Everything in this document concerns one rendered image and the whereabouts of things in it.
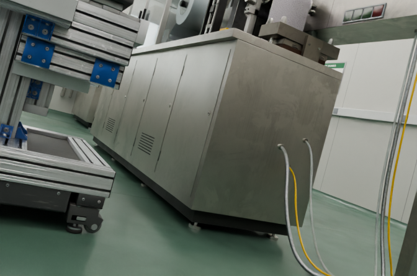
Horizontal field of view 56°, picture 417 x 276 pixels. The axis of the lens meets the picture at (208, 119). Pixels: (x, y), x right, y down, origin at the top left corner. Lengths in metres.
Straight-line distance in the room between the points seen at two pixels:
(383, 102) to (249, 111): 3.31
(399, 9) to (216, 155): 1.03
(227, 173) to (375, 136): 3.31
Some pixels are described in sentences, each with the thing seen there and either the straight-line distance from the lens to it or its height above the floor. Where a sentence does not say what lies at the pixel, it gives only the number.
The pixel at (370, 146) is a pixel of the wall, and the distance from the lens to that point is 4.91.
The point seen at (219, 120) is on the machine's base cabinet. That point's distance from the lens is 1.71.
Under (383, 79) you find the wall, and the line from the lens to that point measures 5.06.
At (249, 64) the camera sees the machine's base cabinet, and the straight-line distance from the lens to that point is 1.77.
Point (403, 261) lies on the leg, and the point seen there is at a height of 0.14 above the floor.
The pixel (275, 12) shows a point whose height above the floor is 1.13.
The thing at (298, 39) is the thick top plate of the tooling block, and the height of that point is 0.99.
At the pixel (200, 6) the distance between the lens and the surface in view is 3.12.
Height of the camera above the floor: 0.45
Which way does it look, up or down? 1 degrees up
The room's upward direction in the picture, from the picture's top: 15 degrees clockwise
